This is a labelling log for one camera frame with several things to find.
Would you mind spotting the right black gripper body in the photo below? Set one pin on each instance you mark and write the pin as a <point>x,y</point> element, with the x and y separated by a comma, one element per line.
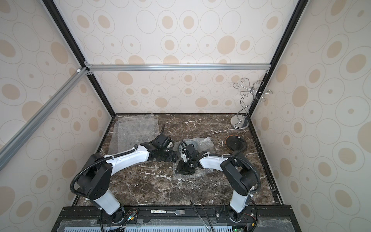
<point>184,166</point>

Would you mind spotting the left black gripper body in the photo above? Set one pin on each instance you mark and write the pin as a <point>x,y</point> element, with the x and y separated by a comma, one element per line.
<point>168,156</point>

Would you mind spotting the blue patterned dinner plate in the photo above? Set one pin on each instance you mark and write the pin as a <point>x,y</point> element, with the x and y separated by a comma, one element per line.
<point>187,142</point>

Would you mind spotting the bubble wrap sheet around orange plate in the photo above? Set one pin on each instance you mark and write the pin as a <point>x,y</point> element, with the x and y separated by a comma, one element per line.
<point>114,136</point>

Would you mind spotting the dark grey dinner plate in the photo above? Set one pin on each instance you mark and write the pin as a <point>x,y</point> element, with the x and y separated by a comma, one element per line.
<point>235,143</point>

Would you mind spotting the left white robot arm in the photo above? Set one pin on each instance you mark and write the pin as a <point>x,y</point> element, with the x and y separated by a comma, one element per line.
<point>93,181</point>

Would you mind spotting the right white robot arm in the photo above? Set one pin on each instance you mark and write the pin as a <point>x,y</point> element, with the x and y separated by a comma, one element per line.
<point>243,177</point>

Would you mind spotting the black base platform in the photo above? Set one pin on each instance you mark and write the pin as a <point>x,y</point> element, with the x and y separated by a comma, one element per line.
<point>198,219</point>

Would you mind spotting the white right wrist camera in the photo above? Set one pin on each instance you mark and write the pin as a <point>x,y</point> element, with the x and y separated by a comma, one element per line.
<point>183,156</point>

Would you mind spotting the fork with patterned handle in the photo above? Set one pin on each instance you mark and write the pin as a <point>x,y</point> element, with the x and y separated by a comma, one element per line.
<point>176,212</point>

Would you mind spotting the chrome wire mug tree stand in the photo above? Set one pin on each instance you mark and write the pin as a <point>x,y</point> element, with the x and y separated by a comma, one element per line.
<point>248,92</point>

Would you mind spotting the aluminium rail back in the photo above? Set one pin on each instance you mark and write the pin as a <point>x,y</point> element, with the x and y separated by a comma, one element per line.
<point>179,67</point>

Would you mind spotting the aluminium rail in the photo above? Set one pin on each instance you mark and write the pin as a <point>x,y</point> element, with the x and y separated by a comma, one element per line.
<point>179,67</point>
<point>23,135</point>

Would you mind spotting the black frame post back left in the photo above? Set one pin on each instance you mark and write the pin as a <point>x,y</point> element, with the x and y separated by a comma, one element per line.
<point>63,28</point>

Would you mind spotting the black frame post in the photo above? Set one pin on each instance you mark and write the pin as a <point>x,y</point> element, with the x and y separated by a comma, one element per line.
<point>292,23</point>
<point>63,28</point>

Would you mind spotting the aluminium rail left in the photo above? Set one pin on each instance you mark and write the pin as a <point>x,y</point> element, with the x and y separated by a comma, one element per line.
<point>23,135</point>

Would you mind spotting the black frame post back right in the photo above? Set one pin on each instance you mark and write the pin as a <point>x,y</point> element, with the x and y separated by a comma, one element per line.
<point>292,23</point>

